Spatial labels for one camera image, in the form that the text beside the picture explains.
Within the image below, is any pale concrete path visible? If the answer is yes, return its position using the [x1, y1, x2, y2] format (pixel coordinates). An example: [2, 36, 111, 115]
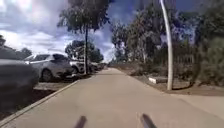
[1, 67, 224, 128]

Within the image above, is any round dark tree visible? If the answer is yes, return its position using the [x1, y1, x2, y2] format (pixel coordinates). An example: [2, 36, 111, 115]
[64, 40, 105, 64]

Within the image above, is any row of trees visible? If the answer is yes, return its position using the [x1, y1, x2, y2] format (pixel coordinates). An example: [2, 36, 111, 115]
[109, 0, 224, 73]

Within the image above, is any pale concrete block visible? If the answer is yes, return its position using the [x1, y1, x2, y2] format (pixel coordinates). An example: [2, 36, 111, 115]
[148, 76, 168, 85]

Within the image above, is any tall thin tree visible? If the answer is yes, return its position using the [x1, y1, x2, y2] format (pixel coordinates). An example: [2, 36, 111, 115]
[57, 0, 113, 76]

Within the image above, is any pale leaning pole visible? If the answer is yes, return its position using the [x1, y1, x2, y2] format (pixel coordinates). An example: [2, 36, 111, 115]
[159, 0, 174, 91]

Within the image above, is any silver car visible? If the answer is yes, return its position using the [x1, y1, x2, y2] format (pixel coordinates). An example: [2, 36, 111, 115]
[23, 53, 74, 83]

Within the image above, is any robot's own part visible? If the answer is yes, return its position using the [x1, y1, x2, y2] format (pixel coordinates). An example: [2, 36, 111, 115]
[141, 113, 158, 128]
[73, 115, 88, 128]

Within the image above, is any brown bare earth strip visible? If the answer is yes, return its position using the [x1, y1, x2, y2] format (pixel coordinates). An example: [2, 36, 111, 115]
[111, 63, 224, 98]

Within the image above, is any pale kerb strip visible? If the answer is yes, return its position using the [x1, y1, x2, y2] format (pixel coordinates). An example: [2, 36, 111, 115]
[0, 79, 81, 127]

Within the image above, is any dark car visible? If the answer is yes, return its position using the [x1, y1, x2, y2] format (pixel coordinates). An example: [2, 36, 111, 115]
[0, 47, 40, 101]

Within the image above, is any dark green bush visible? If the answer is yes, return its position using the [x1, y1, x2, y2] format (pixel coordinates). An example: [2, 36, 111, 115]
[196, 36, 224, 87]

